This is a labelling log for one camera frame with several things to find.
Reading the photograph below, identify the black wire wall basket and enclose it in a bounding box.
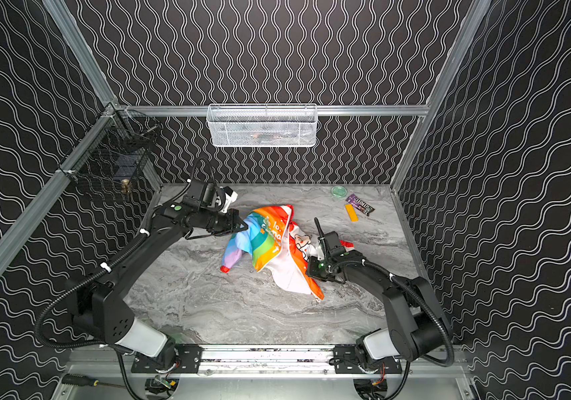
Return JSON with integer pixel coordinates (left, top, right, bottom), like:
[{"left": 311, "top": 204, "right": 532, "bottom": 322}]
[{"left": 66, "top": 110, "right": 162, "bottom": 203}]

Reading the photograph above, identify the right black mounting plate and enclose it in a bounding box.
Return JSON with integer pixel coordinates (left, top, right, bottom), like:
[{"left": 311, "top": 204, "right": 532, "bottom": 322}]
[{"left": 329, "top": 345, "right": 402, "bottom": 374}]

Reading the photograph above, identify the black mounting plate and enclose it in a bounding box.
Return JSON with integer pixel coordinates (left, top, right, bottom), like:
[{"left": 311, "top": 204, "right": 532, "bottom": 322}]
[
  {"left": 329, "top": 345, "right": 402, "bottom": 374},
  {"left": 131, "top": 344, "right": 204, "bottom": 373}
]

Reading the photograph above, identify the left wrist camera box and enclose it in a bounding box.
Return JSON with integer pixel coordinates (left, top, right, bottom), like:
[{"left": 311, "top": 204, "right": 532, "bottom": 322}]
[{"left": 190, "top": 180, "right": 238, "bottom": 214}]

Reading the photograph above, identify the yellow handled screwdriver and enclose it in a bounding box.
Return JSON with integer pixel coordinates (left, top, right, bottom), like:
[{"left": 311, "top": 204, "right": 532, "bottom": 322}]
[{"left": 62, "top": 373, "right": 126, "bottom": 389}]

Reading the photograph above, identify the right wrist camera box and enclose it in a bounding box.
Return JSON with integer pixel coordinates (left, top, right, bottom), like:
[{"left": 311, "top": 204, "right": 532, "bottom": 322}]
[{"left": 314, "top": 218, "right": 346, "bottom": 260}]

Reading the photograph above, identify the yellow rectangular block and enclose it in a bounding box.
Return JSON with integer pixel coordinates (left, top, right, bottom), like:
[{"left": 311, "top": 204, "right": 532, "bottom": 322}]
[{"left": 345, "top": 203, "right": 359, "bottom": 223}]

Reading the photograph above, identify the purple M&M's candy packet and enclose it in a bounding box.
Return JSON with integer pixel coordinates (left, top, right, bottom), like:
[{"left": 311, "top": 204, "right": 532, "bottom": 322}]
[{"left": 345, "top": 193, "right": 375, "bottom": 216}]

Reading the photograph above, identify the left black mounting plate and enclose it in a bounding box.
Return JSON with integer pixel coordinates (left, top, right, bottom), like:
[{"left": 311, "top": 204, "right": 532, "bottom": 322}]
[{"left": 131, "top": 344, "right": 204, "bottom": 373}]

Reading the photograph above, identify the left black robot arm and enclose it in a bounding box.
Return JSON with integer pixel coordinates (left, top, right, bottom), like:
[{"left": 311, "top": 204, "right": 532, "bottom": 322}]
[{"left": 34, "top": 201, "right": 248, "bottom": 371}]

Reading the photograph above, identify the rainbow cartoon kids jacket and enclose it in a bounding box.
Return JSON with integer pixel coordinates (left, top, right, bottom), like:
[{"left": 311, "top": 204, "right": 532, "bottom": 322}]
[{"left": 219, "top": 203, "right": 356, "bottom": 302}]

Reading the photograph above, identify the green round plastic lid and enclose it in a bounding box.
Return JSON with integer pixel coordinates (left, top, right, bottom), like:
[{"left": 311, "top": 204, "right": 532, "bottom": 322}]
[{"left": 330, "top": 186, "right": 348, "bottom": 198}]

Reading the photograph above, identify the brass knob in basket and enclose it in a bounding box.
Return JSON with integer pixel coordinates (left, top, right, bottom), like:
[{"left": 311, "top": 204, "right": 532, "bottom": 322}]
[{"left": 121, "top": 179, "right": 132, "bottom": 196}]

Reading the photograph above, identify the white wire mesh basket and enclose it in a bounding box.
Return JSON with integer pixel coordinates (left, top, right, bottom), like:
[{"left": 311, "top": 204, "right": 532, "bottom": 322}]
[{"left": 207, "top": 103, "right": 319, "bottom": 148}]

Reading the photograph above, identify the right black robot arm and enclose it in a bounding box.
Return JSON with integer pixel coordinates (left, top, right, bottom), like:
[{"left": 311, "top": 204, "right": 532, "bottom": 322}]
[{"left": 306, "top": 251, "right": 455, "bottom": 369}]

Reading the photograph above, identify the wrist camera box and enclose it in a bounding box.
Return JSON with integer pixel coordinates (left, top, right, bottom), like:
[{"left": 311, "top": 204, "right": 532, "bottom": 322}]
[
  {"left": 314, "top": 218, "right": 346, "bottom": 260},
  {"left": 190, "top": 180, "right": 238, "bottom": 214}
]

